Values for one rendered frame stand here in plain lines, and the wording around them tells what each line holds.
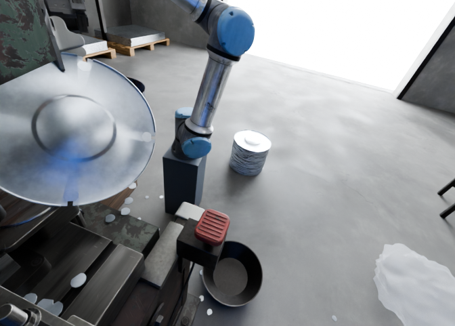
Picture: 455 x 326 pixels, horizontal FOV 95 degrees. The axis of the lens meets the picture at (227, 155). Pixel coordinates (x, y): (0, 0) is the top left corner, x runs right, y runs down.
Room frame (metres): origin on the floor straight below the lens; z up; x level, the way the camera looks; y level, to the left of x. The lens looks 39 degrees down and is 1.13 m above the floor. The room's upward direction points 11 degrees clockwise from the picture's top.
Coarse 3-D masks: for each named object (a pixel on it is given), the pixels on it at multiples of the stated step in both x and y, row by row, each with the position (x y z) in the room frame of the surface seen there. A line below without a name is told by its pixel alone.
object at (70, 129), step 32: (64, 64) 0.38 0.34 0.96; (96, 64) 0.41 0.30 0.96; (0, 96) 0.28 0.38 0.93; (32, 96) 0.31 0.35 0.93; (64, 96) 0.33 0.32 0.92; (96, 96) 0.37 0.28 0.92; (128, 96) 0.41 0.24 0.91; (0, 128) 0.25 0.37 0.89; (32, 128) 0.27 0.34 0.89; (64, 128) 0.29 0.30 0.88; (96, 128) 0.32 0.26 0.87; (128, 128) 0.36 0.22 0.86; (0, 160) 0.21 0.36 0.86; (32, 160) 0.23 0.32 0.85; (64, 160) 0.25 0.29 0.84; (96, 160) 0.28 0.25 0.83; (128, 160) 0.31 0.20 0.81; (32, 192) 0.20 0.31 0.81; (64, 192) 0.22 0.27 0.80; (96, 192) 0.24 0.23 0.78
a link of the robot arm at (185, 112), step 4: (180, 108) 0.83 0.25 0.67; (184, 108) 0.84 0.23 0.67; (188, 108) 0.84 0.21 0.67; (192, 108) 0.85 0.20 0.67; (176, 112) 0.79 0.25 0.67; (180, 112) 0.79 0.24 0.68; (184, 112) 0.80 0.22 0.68; (188, 112) 0.80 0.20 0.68; (176, 116) 0.78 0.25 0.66; (180, 116) 0.77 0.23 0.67; (184, 116) 0.76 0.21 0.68; (188, 116) 0.77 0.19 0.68; (176, 120) 0.78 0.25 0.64; (180, 120) 0.77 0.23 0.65; (184, 120) 0.76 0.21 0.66; (176, 124) 0.77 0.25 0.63; (180, 124) 0.75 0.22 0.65; (176, 128) 0.77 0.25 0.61; (176, 132) 0.78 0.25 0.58; (176, 136) 0.78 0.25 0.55
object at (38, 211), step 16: (0, 192) 0.20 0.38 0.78; (16, 208) 0.18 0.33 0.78; (32, 208) 0.18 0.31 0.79; (48, 208) 0.19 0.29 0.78; (64, 208) 0.20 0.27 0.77; (0, 224) 0.15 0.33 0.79; (16, 224) 0.15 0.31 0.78; (32, 224) 0.16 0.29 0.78; (48, 224) 0.18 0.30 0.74; (64, 224) 0.20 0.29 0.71; (80, 224) 0.23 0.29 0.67; (0, 240) 0.13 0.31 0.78; (16, 240) 0.13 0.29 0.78
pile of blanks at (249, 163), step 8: (232, 144) 1.34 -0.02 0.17; (232, 152) 1.30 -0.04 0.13; (240, 152) 1.23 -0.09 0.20; (248, 152) 1.21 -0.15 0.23; (256, 152) 1.22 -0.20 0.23; (264, 152) 1.25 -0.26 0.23; (232, 160) 1.27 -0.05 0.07; (240, 160) 1.22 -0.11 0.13; (248, 160) 1.21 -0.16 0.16; (256, 160) 1.22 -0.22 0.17; (264, 160) 1.28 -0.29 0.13; (232, 168) 1.25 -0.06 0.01; (240, 168) 1.21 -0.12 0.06; (248, 168) 1.21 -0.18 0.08; (256, 168) 1.24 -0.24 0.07
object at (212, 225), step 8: (208, 216) 0.25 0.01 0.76; (216, 216) 0.26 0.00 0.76; (224, 216) 0.26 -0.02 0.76; (200, 224) 0.23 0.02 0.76; (208, 224) 0.23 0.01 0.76; (216, 224) 0.24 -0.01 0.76; (224, 224) 0.24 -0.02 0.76; (200, 232) 0.21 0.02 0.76; (208, 232) 0.22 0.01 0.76; (216, 232) 0.22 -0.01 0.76; (224, 232) 0.22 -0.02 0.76; (200, 240) 0.20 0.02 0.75; (208, 240) 0.20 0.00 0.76; (216, 240) 0.20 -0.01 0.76
